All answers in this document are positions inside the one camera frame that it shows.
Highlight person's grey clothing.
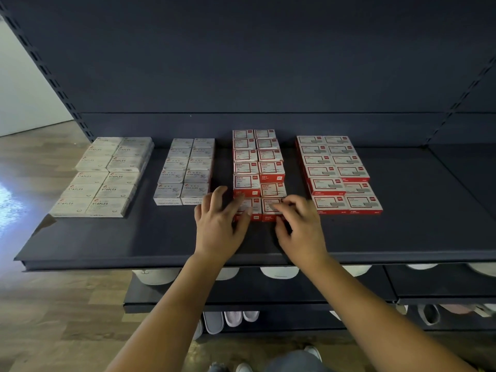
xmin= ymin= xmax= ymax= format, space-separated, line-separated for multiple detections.
xmin=259 ymin=351 xmax=334 ymax=372

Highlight person's right hand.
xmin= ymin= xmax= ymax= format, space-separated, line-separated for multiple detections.
xmin=271 ymin=194 xmax=330 ymax=268

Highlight dark metal shelf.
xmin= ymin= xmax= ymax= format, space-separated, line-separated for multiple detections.
xmin=0 ymin=0 xmax=496 ymax=338

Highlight person's right forearm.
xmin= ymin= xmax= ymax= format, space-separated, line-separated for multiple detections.
xmin=298 ymin=255 xmax=474 ymax=372

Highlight person's left hand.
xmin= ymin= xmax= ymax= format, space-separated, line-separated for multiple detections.
xmin=192 ymin=185 xmax=251 ymax=264

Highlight person's left forearm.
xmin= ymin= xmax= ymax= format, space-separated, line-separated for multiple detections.
xmin=104 ymin=255 xmax=234 ymax=372

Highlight clear packaged insoles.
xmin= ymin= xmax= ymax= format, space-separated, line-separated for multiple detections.
xmin=438 ymin=303 xmax=496 ymax=318

